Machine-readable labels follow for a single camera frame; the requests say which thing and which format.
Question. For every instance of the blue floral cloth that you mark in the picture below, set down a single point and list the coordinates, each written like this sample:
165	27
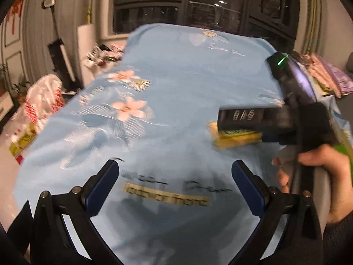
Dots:
165	88

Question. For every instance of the red and white plastic bag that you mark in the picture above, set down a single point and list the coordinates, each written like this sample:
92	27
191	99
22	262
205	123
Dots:
44	93

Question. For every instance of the yellow printed bag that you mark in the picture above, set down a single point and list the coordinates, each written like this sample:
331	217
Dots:
22	143

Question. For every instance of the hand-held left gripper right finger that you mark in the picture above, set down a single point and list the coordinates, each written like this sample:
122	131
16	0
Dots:
248	187

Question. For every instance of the white box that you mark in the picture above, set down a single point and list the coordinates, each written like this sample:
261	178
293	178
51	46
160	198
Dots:
85	41

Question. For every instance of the green container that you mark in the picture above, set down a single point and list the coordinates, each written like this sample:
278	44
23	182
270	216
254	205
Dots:
346	146

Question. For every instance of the pile of wrappers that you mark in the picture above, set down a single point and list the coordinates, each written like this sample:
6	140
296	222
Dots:
104	53

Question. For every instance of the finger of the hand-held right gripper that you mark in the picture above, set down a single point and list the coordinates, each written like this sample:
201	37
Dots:
275	138

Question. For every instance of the folded purple cloth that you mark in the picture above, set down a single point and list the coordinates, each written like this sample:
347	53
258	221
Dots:
342	80

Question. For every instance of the red wall ornament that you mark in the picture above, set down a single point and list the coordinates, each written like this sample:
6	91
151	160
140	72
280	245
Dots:
15	11

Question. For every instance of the dark window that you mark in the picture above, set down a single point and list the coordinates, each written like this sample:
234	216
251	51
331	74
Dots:
154	5

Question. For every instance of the potted plant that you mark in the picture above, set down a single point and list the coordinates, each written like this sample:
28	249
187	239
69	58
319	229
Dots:
20	88

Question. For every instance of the yellow pipe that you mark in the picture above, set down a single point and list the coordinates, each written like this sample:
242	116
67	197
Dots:
88	5

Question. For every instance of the pile of folded cloths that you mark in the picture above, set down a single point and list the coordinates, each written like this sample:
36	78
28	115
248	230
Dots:
320	69

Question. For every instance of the yellow cracker packet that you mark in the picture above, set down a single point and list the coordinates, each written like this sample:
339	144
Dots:
237	140

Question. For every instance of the person's right hand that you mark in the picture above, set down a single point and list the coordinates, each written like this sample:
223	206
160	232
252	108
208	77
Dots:
331	176

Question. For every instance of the grey sofa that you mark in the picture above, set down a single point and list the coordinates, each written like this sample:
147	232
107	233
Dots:
349	66

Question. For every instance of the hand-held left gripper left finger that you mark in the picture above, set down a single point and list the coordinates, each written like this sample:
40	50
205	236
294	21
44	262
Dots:
103	183

